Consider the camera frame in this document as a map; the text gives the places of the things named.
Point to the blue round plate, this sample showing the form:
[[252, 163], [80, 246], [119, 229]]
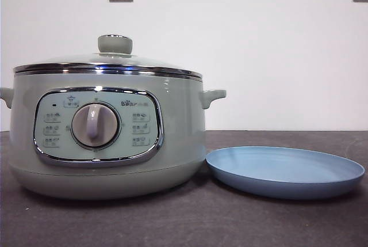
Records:
[[276, 172]]

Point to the pale green electric steamer pot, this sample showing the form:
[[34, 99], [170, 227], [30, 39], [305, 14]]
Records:
[[178, 132]]

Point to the glass lid with green knob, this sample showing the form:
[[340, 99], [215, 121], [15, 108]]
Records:
[[114, 45]]

